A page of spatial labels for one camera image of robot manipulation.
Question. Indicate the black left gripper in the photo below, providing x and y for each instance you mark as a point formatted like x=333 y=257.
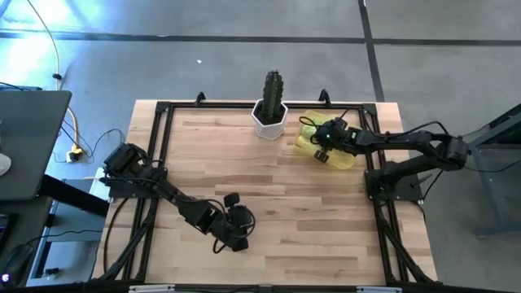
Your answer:
x=236 y=228

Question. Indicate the yellow and white power plug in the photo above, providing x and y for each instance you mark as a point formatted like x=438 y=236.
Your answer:
x=74 y=154

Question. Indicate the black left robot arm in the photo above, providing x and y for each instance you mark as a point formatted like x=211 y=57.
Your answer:
x=163 y=191

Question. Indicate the black angled beam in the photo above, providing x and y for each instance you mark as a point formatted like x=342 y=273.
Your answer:
x=73 y=194

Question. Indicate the white round object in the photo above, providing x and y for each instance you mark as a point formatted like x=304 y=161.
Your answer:
x=4 y=164

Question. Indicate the green cactus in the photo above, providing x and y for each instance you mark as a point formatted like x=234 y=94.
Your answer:
x=272 y=93

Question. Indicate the white plant pot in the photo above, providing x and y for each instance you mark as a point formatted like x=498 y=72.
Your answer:
x=268 y=131

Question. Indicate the white frame bracket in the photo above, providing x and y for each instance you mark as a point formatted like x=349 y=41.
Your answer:
x=150 y=288
x=378 y=289

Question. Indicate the black table frame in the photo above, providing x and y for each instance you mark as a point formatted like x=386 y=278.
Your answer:
x=228 y=105

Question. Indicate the black computer mouse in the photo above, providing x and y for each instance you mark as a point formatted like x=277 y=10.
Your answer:
x=18 y=260

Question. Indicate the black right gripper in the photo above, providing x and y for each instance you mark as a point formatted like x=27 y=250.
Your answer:
x=331 y=136

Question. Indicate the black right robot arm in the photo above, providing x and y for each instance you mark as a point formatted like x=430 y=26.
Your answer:
x=407 y=142

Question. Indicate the grey metal table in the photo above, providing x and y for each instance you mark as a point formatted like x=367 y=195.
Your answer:
x=492 y=136

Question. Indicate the yellow translucent basket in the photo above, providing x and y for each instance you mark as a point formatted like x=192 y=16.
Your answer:
x=342 y=160

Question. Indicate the black desk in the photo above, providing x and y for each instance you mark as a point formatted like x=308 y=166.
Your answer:
x=32 y=138

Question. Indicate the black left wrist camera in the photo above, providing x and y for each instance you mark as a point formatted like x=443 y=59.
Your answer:
x=231 y=199

